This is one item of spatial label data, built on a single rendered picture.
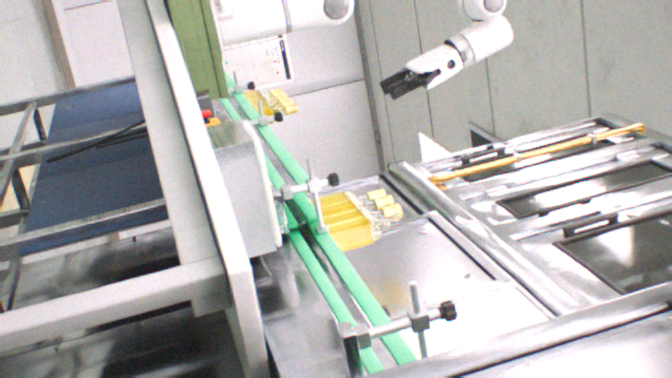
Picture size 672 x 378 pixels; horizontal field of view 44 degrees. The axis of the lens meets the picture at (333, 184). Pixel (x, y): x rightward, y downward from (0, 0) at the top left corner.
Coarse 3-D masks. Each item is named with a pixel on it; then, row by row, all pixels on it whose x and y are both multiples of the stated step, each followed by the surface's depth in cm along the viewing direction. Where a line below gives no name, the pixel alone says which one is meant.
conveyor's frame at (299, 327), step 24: (288, 240) 175; (288, 264) 164; (264, 288) 156; (288, 288) 155; (312, 288) 153; (264, 312) 147; (288, 312) 146; (312, 312) 144; (264, 336) 163; (288, 336) 138; (312, 336) 137; (336, 336) 136; (288, 360) 131; (312, 360) 130; (336, 360) 129
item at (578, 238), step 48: (528, 144) 271; (624, 144) 251; (336, 192) 259; (432, 192) 236; (480, 192) 238; (528, 192) 234; (576, 192) 230; (624, 192) 223; (480, 240) 202; (528, 240) 207; (576, 240) 203; (624, 240) 199; (528, 288) 178; (576, 288) 181; (624, 288) 178
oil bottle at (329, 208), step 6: (348, 198) 200; (354, 198) 199; (324, 204) 199; (330, 204) 198; (336, 204) 197; (342, 204) 197; (348, 204) 196; (354, 204) 196; (360, 204) 196; (324, 210) 195; (330, 210) 195; (336, 210) 195; (342, 210) 195
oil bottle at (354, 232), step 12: (360, 216) 188; (372, 216) 188; (336, 228) 184; (348, 228) 184; (360, 228) 185; (372, 228) 185; (336, 240) 184; (348, 240) 185; (360, 240) 185; (372, 240) 186
